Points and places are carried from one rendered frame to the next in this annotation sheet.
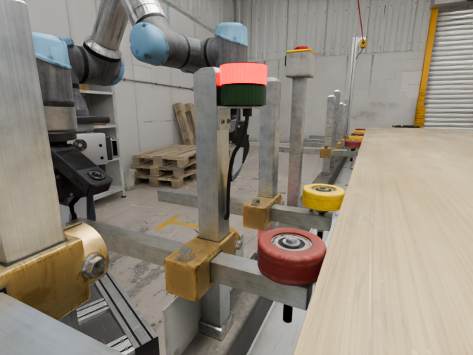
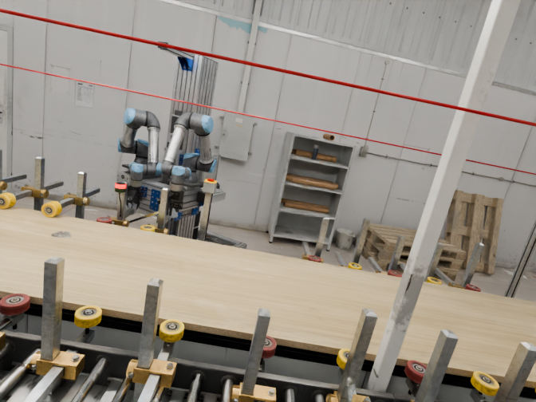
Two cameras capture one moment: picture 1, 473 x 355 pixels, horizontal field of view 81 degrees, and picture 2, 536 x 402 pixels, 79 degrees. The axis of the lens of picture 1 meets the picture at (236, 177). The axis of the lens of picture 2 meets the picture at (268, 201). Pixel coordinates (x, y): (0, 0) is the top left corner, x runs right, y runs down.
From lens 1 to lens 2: 212 cm
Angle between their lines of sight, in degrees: 60
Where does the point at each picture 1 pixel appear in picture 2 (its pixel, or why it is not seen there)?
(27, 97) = (81, 182)
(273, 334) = not seen: hidden behind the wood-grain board
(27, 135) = (80, 185)
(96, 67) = (199, 166)
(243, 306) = not seen: hidden behind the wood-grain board
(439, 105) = not seen: outside the picture
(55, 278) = (78, 200)
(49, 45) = (134, 167)
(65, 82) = (135, 175)
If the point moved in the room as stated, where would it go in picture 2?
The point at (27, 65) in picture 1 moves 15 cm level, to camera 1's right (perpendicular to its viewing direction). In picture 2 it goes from (82, 179) to (80, 186)
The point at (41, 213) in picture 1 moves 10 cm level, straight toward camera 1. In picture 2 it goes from (80, 193) to (63, 195)
